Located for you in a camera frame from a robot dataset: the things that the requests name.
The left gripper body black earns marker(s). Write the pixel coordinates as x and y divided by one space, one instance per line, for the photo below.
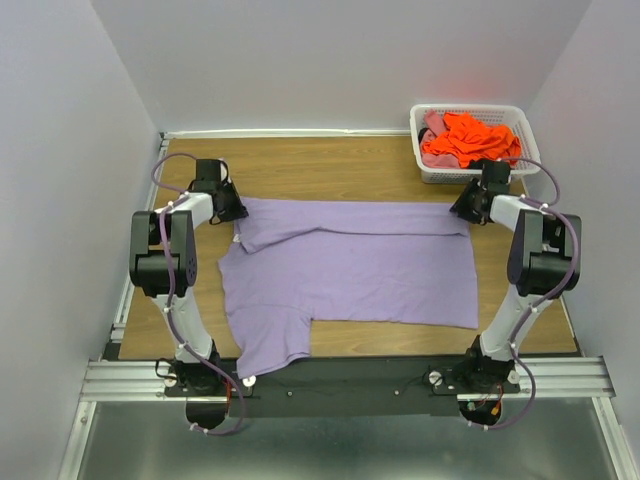
232 206

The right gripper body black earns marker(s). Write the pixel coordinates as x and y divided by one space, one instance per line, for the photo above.
464 205

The purple t shirt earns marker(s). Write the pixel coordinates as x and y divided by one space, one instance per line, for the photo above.
294 262

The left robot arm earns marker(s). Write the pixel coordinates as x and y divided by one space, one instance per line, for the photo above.
163 263

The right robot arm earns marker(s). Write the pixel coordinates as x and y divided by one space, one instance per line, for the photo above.
543 262

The orange t shirt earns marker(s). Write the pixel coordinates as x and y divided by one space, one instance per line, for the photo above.
473 141

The pink t shirt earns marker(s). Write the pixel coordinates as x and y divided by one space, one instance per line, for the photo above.
437 153

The white plastic laundry basket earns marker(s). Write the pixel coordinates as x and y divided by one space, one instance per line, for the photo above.
491 115

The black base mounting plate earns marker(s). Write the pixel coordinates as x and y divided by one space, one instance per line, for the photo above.
447 385

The aluminium frame rail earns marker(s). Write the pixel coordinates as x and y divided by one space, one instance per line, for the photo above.
545 377

